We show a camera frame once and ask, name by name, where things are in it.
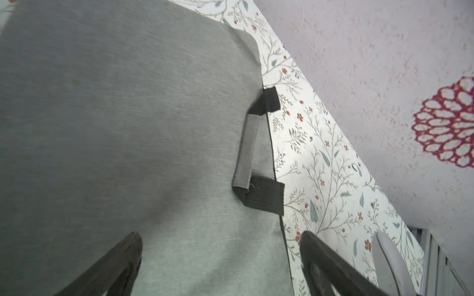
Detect grey laptop bag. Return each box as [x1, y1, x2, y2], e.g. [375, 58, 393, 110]
[1, 1, 293, 296]

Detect white computer mouse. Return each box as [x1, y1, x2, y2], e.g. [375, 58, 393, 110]
[372, 231, 417, 296]

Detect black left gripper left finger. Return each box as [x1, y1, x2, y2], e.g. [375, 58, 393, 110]
[56, 232, 143, 296]

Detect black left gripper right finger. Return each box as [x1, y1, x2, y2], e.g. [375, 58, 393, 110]
[300, 231, 386, 296]

